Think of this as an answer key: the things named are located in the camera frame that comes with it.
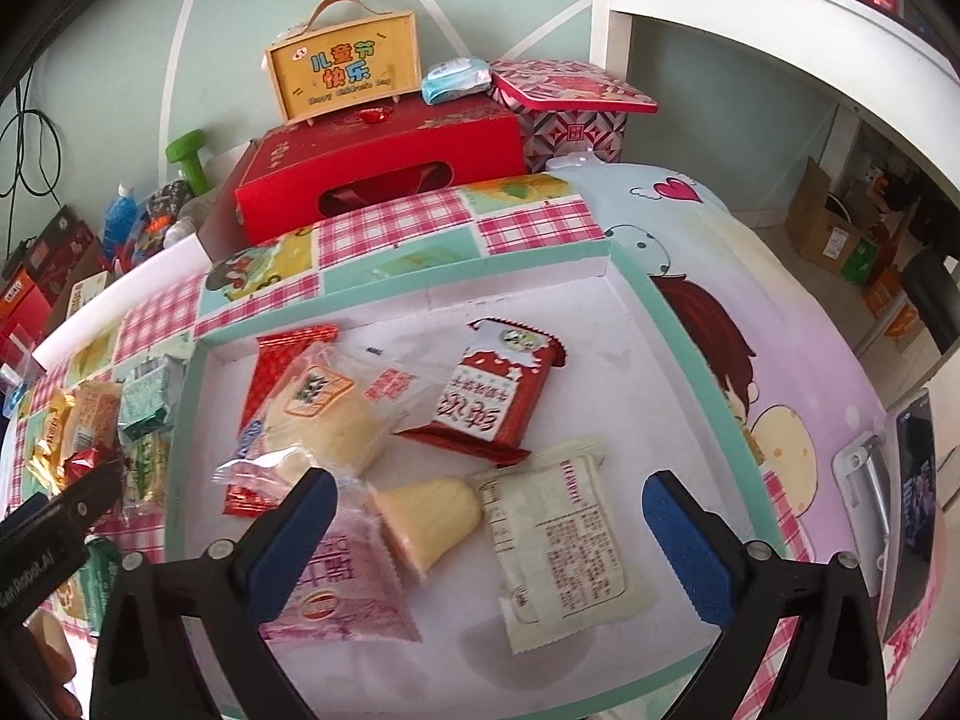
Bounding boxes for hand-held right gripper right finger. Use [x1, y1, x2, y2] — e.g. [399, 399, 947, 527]
[641, 469, 890, 720]

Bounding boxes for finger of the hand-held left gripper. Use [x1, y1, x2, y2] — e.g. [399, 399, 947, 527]
[0, 459, 126, 553]

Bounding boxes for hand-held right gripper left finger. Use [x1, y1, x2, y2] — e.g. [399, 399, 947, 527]
[90, 467, 338, 720]

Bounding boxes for dark green snack packet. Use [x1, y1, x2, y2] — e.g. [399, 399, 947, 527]
[73, 538, 122, 625]

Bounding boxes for pink snack packet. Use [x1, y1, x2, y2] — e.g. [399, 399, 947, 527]
[259, 495, 423, 644]

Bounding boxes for clear bun packet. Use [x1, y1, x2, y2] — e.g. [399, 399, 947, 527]
[214, 341, 430, 496]

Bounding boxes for teal foil snack packet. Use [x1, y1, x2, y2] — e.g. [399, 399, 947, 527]
[116, 356, 187, 440]

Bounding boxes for yellow jelly cup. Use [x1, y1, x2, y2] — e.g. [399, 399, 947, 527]
[371, 476, 482, 580]

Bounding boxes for teal edged white tray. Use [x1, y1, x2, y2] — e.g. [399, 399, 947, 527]
[161, 236, 797, 720]

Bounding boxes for red patterned snack packet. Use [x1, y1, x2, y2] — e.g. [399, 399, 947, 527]
[223, 324, 341, 518]

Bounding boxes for red white snack packet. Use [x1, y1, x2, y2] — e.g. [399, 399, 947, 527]
[394, 317, 569, 466]

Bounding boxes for person's left hand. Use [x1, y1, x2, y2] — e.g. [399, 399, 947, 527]
[0, 607, 83, 720]

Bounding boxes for yellow snack packet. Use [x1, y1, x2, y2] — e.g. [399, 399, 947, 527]
[26, 388, 85, 497]

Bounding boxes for clear plastic boxes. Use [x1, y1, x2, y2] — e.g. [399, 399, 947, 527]
[0, 330, 42, 395]

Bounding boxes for flat red box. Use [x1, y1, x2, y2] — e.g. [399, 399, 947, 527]
[0, 281, 55, 352]

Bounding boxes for silver phone stand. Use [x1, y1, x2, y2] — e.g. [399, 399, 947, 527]
[832, 431, 893, 541]

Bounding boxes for white printed box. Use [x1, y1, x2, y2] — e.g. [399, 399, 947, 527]
[64, 270, 115, 322]

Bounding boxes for black phone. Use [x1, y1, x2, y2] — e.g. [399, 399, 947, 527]
[881, 388, 940, 640]

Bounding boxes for dark brown box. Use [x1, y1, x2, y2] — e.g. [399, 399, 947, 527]
[4, 202, 106, 301]

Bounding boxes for cartoon printed cloth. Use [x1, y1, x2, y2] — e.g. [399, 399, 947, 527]
[546, 152, 946, 698]

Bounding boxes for blue bottle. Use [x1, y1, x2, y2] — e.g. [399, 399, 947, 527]
[101, 181, 140, 260]

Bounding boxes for dark colourful toy bag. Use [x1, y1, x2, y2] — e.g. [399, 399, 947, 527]
[139, 180, 200, 241]

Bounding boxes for small orange box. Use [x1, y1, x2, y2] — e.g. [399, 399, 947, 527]
[862, 262, 927, 350]

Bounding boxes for large cardboard box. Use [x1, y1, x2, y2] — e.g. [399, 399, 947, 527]
[784, 157, 882, 278]

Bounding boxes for black chair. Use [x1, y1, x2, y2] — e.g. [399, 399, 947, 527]
[900, 247, 960, 357]

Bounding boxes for pink checkered tablecloth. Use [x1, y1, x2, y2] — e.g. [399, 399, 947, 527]
[0, 172, 826, 720]

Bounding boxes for green dumbbell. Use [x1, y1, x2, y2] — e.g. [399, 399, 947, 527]
[166, 129, 218, 196]

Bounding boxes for red gift box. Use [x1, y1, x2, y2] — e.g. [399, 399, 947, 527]
[234, 94, 526, 245]

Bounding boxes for patterned tin box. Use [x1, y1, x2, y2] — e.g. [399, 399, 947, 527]
[489, 58, 659, 164]

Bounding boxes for light blue tissue packet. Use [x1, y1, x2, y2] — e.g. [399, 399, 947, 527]
[420, 58, 494, 104]

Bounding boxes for black cable loop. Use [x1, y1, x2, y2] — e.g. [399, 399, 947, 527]
[0, 79, 72, 207]

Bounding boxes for yellow gift box with handle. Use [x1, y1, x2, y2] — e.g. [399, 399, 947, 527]
[264, 0, 419, 125]

